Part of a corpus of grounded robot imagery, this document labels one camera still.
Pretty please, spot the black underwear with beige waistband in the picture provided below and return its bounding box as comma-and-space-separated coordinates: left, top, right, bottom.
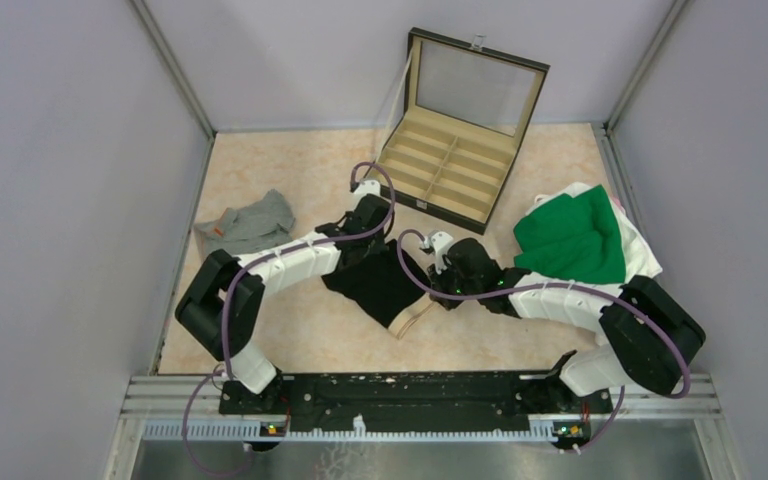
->
322, 239, 435, 339

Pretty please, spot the black leather compartment box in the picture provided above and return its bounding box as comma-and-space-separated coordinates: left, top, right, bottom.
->
367, 27, 550, 235

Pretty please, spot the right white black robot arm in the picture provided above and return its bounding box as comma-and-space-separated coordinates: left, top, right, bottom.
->
422, 232, 707, 412

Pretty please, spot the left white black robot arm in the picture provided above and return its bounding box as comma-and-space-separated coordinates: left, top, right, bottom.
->
174, 193, 394, 414

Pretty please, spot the grey striped underwear orange trim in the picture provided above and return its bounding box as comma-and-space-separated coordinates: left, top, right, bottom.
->
192, 189, 296, 260

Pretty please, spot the green cloth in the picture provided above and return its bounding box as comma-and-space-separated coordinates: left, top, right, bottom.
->
513, 185, 626, 284

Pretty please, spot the white cloth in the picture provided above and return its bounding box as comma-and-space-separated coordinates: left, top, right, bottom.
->
526, 182, 663, 281

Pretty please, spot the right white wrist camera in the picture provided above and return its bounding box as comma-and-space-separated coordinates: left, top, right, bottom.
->
421, 230, 455, 256

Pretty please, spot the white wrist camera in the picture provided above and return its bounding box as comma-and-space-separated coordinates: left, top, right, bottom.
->
351, 179, 381, 199
421, 230, 455, 256

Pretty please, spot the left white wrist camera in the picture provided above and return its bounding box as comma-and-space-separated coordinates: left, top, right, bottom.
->
351, 179, 381, 199

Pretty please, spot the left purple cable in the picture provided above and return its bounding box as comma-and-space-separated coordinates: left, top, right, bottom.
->
181, 162, 397, 480

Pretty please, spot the purple cable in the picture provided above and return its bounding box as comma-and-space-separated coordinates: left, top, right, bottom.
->
395, 229, 693, 456
181, 162, 397, 480

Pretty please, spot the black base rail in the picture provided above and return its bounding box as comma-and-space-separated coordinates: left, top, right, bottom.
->
219, 370, 613, 433

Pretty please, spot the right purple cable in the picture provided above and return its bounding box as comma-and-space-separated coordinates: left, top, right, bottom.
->
395, 229, 693, 456

